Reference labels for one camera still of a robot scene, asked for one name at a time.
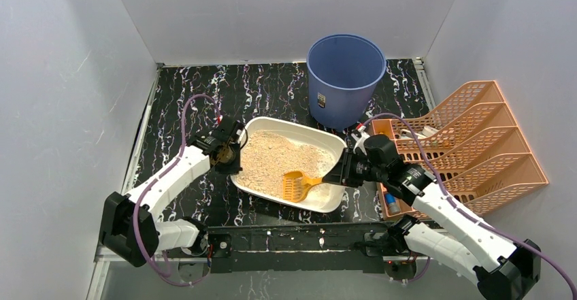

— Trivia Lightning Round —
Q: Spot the blue capped small bottle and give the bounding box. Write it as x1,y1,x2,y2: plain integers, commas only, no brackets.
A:
384,193,401,216

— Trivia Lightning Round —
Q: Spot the orange plastic file organizer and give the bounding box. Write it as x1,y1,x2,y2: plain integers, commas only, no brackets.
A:
370,80,550,221

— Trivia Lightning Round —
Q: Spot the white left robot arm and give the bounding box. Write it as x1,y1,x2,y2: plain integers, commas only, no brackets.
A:
99,117,248,267

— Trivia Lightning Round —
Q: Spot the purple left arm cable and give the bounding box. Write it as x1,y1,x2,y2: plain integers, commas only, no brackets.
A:
131,93,222,288

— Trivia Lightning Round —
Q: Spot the blue plastic bucket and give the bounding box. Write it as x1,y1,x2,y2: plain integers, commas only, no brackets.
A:
306,33,387,131

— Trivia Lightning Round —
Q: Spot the white plastic litter box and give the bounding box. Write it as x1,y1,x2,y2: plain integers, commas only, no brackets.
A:
231,116,346,213

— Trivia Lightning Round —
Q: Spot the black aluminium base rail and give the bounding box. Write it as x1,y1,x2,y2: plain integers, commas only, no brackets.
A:
95,221,501,285

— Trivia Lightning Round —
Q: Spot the beige cat litter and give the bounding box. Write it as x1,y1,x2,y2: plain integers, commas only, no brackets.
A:
236,131,335,199

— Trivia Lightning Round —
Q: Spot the yellow slotted litter scoop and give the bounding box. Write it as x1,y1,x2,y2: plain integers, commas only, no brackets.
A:
282,171,323,203

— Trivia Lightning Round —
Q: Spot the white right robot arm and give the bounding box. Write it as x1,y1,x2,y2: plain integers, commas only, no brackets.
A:
322,135,541,299

